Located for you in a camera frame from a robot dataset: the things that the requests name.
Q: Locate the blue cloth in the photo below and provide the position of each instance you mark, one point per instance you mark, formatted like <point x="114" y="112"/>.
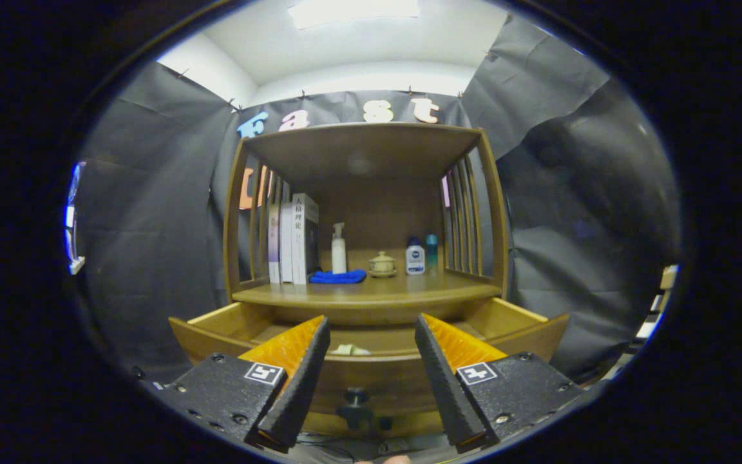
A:
<point x="339" y="277"/>

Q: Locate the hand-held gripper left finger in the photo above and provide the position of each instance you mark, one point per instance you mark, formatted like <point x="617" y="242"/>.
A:
<point x="303" y="386"/>

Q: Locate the lidded ceramic teacup with saucer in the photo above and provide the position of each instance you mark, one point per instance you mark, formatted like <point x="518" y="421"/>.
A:
<point x="382" y="264"/>

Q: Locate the thin white book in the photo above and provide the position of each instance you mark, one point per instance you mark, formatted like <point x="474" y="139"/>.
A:
<point x="286" y="251"/>

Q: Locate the white pump bottle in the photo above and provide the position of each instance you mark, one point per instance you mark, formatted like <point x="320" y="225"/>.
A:
<point x="339" y="258"/>

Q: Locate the wooden countertop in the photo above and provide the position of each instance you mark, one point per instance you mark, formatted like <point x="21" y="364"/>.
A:
<point x="397" y="287"/>

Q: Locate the teal transparent bottle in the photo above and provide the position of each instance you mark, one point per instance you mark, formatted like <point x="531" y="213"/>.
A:
<point x="432" y="254"/>

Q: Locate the pale striped rack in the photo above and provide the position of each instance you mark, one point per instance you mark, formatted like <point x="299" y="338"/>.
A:
<point x="667" y="277"/>

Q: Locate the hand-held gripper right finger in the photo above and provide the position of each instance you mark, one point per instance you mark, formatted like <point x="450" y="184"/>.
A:
<point x="448" y="386"/>

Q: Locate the pale purple book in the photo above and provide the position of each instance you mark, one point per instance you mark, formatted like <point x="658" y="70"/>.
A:
<point x="274" y="251"/>

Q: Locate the thick white and black book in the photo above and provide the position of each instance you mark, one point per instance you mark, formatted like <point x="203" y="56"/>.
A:
<point x="300" y="238"/>

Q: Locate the black device with white labels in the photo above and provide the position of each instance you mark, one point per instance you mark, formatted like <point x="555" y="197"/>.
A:
<point x="139" y="374"/>

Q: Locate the white lotion bottle blue cap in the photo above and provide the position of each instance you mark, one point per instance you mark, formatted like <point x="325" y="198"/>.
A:
<point x="415" y="261"/>

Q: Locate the wooden drawer with black knob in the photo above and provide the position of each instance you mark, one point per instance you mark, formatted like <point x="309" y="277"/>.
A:
<point x="390" y="380"/>

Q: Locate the wooden cabinet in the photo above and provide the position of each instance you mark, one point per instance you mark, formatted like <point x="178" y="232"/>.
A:
<point x="377" y="212"/>

